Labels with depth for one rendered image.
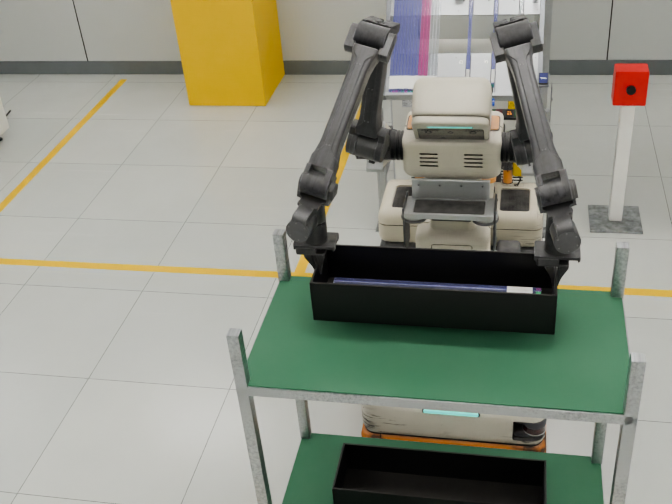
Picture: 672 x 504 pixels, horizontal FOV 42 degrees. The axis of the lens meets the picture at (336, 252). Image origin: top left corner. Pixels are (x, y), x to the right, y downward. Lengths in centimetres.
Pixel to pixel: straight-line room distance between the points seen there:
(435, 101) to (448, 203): 31
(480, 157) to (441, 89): 23
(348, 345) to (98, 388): 172
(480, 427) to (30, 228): 278
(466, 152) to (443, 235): 30
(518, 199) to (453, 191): 51
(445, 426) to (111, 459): 122
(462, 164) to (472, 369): 67
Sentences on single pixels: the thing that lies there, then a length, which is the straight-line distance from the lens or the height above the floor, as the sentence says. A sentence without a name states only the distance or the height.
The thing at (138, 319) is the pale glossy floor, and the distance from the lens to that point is 399.
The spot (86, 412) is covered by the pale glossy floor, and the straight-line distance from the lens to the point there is 360.
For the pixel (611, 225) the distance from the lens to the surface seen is 440.
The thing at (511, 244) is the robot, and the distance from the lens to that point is 286.
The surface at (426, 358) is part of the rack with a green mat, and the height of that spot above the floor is 95.
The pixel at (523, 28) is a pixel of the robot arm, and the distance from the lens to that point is 210.
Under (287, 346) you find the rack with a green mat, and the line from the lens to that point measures 218.
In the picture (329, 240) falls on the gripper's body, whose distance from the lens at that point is 211.
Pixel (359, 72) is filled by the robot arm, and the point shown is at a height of 154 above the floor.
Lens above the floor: 233
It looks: 34 degrees down
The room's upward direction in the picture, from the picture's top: 5 degrees counter-clockwise
